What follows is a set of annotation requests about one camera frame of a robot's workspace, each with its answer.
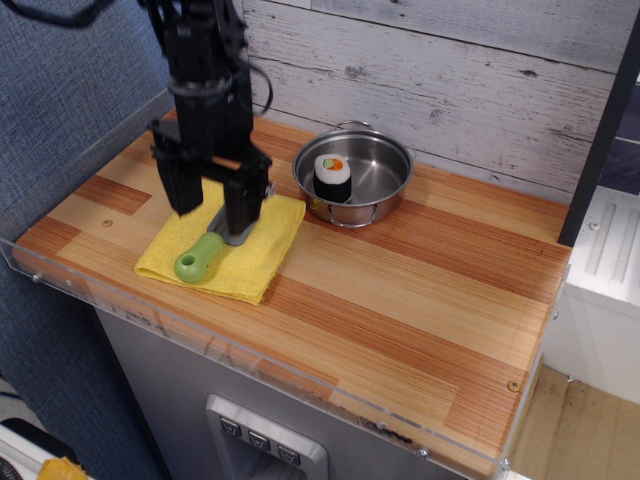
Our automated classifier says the grey toy fridge cabinet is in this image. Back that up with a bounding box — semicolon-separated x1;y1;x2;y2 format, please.
97;310;457;479

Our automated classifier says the yellow folded cloth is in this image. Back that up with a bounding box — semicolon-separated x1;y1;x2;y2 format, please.
134;180;305;305

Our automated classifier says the yellow object bottom left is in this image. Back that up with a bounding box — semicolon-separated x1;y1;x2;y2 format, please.
36;457;89;480

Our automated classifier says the grey spatula green handle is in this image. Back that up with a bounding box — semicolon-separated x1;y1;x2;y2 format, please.
173;207;257;284

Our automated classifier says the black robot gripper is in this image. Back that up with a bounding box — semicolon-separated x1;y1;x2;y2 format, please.
149;87;271;236

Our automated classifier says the white ribbed side counter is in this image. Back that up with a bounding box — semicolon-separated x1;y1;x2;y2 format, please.
542;187;639;403

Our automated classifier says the small steel pot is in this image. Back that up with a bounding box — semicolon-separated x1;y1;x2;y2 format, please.
292;121;414;228

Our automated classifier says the toy sushi roll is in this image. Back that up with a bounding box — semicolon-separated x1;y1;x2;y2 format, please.
313;154;352;203

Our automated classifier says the silver dispenser button panel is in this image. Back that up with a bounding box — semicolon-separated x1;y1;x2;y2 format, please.
205;394;329;479

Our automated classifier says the black hose bottom left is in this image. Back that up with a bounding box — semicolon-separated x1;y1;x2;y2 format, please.
0;454;24;480

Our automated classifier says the clear acrylic table guard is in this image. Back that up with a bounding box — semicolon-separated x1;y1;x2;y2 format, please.
8;120;569;479

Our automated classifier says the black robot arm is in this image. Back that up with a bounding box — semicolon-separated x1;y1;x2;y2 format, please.
145;1;271;242

